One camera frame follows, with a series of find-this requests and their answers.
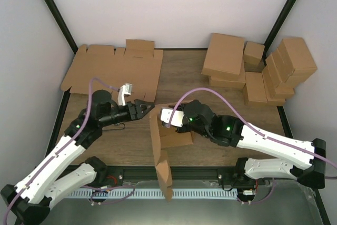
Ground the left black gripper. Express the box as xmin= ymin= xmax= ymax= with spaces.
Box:
xmin=100 ymin=100 xmax=155 ymax=128

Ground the brown cardboard box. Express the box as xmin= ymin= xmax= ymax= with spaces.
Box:
xmin=149 ymin=104 xmax=193 ymax=201

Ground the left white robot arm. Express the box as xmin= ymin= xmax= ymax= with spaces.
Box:
xmin=1 ymin=90 xmax=154 ymax=224

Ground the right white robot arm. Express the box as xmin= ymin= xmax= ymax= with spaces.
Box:
xmin=161 ymin=100 xmax=326 ymax=189

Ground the middle folded cardboard box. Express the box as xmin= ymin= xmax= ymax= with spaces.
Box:
xmin=243 ymin=72 xmax=267 ymax=106

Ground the large folded cardboard box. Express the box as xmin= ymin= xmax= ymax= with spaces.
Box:
xmin=201 ymin=33 xmax=245 ymax=80

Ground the low cardboard box stack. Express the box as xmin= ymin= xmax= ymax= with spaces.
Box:
xmin=267 ymin=97 xmax=286 ymax=106

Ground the small folded cardboard box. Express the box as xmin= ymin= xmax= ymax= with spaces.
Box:
xmin=243 ymin=41 xmax=265 ymax=66

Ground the leaning folded cardboard box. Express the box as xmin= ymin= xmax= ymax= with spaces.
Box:
xmin=262 ymin=50 xmax=295 ymax=100

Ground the tall folded cardboard box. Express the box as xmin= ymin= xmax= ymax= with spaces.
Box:
xmin=277 ymin=37 xmax=317 ymax=87

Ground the flat cardboard sheet stack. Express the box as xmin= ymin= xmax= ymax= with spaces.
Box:
xmin=61 ymin=40 xmax=163 ymax=102

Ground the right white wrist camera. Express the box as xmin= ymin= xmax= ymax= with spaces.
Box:
xmin=160 ymin=107 xmax=184 ymax=127

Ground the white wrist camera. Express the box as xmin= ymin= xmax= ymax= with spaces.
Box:
xmin=117 ymin=83 xmax=133 ymax=106
xmin=160 ymin=107 xmax=184 ymax=127

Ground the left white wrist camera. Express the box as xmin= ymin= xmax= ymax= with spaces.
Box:
xmin=117 ymin=83 xmax=133 ymax=106

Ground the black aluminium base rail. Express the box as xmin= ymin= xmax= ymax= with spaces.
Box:
xmin=88 ymin=166 xmax=255 ymax=187

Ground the light blue slotted cable duct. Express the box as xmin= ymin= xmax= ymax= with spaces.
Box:
xmin=67 ymin=188 xmax=237 ymax=200

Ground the left black frame post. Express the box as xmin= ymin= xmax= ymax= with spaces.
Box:
xmin=44 ymin=0 xmax=78 ymax=54

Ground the black frame post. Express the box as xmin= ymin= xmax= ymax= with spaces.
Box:
xmin=44 ymin=0 xmax=78 ymax=54
xmin=264 ymin=0 xmax=297 ymax=53

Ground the right black frame post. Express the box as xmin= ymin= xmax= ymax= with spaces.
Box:
xmin=264 ymin=0 xmax=297 ymax=53

